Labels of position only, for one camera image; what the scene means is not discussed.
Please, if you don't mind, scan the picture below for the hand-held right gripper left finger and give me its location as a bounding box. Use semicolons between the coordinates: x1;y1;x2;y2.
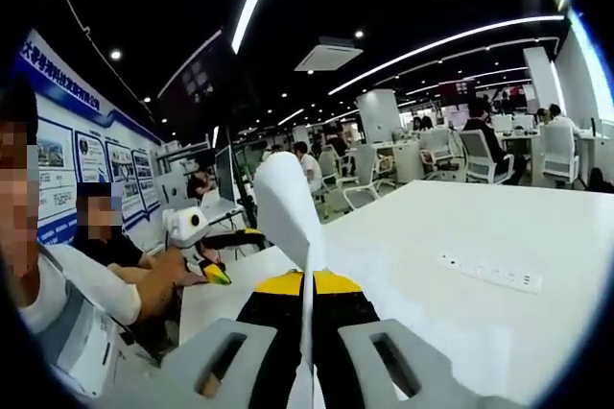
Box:
160;270;306;409

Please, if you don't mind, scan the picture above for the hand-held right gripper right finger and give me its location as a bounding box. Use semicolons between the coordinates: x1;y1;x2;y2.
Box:
312;269;457;409

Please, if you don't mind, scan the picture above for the white printing paper sheet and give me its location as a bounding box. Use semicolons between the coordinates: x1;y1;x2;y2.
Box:
252;150;328;409

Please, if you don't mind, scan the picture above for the person's left hand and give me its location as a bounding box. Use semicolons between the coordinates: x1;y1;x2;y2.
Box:
153;249;208;291

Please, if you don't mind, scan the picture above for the white table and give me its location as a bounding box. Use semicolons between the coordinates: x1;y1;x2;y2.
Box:
177;180;614;408

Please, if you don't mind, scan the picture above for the black monitor stand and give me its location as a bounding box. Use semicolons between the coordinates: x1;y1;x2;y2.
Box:
234;139;260;232

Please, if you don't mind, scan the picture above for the computer monitor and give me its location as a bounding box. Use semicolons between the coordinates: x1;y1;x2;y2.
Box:
213;144;239;206

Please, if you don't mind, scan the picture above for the dark hanging ceiling screen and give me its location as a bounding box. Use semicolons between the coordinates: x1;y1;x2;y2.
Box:
157;29;226;112

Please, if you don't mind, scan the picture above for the person's head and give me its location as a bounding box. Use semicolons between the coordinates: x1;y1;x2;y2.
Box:
0;75;42;125

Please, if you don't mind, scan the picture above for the ceiling air conditioner vent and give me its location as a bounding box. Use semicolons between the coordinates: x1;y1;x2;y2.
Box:
293;36;365;73

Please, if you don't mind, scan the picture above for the white office chair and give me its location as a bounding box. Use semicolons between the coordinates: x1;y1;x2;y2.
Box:
458;129;517;185
541;125;582;188

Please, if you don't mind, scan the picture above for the red hanging display screen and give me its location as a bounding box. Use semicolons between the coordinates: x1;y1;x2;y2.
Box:
438;80;479;108

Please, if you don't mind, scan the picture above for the blue white wall poster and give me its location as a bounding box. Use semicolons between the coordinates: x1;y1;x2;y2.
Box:
13;29;164;250

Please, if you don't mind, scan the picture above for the table cable socket panel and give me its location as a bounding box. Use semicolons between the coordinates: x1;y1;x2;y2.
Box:
436;253;543;295

